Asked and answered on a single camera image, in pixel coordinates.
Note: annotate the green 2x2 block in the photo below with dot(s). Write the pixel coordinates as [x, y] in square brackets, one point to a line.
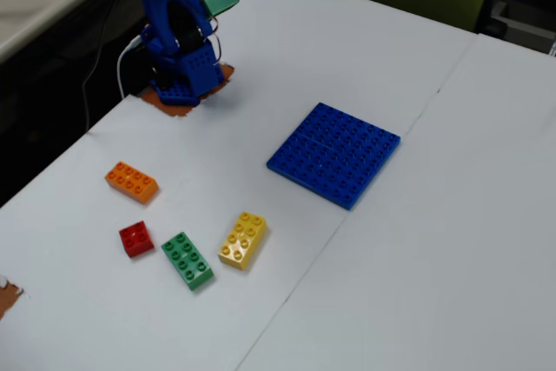
[219, 4]

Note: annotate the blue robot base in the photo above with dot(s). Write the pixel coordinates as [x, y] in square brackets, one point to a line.
[197, 69]

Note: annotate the orange 2x4 block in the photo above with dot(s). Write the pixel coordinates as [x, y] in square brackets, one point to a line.
[130, 180]

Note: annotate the yellow 2x4 block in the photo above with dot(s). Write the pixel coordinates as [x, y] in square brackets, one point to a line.
[241, 240]

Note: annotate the red 2x2 block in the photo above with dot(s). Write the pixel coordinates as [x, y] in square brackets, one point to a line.
[137, 238]

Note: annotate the green 2x4 block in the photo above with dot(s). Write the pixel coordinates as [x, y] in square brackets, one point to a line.
[187, 260]

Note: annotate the blue 8x8 stud plate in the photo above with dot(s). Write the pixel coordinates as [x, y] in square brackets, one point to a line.
[334, 158]

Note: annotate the dark grey box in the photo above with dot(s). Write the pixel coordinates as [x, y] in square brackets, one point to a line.
[521, 23]

